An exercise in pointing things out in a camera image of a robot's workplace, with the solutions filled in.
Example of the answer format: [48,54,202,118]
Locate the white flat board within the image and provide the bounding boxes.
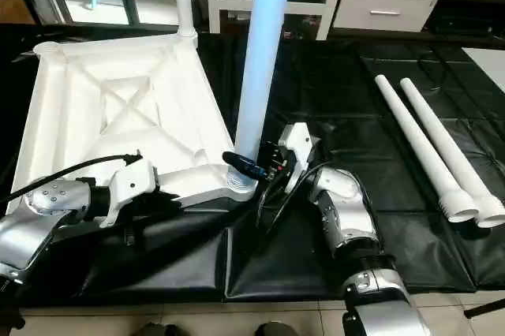
[461,46,505,94]

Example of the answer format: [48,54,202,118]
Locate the black work mat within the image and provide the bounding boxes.
[0,28,505,309]

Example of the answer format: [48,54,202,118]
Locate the black left robot foot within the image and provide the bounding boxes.
[137,322,179,336]

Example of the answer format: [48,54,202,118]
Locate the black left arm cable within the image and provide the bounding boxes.
[0,152,144,204]

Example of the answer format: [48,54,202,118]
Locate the white drawer unit with handle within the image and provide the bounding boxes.
[331,0,440,34]

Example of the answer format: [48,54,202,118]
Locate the black right robot foot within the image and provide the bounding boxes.
[256,321,300,336]

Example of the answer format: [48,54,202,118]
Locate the black robot foot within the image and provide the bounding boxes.
[256,321,300,336]
[137,322,179,336]

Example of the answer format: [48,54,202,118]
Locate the white plastic table top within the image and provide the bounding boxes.
[7,35,262,216]

